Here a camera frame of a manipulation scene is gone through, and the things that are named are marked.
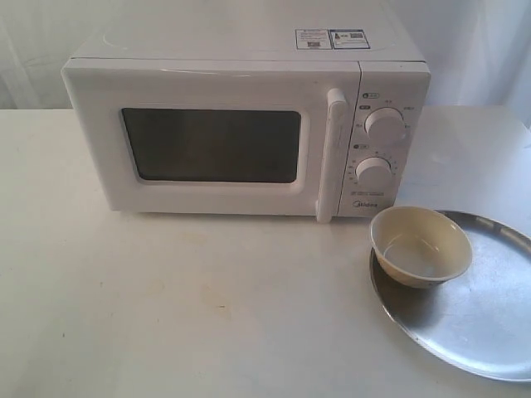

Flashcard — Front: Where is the white microwave door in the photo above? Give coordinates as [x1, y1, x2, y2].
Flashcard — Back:
[62, 59, 362, 223]

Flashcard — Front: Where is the round silver metal tray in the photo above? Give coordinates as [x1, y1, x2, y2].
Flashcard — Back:
[370, 211, 530, 382]

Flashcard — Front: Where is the white microwave knob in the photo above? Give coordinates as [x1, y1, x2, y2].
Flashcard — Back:
[355, 157, 392, 188]
[364, 107, 407, 145]

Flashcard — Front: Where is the blue white warning sticker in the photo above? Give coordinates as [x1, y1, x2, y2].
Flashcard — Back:
[295, 29, 370, 50]

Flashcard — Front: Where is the white upper microwave knob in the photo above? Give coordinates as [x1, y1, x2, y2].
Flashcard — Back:
[364, 107, 407, 145]

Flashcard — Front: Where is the white microwave oven body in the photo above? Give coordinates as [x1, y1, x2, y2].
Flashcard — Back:
[62, 9, 430, 222]

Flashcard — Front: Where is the white lower microwave knob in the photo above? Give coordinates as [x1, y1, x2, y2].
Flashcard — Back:
[355, 157, 392, 188]

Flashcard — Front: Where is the cream ceramic bowl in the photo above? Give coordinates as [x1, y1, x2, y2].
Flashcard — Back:
[369, 206, 473, 289]

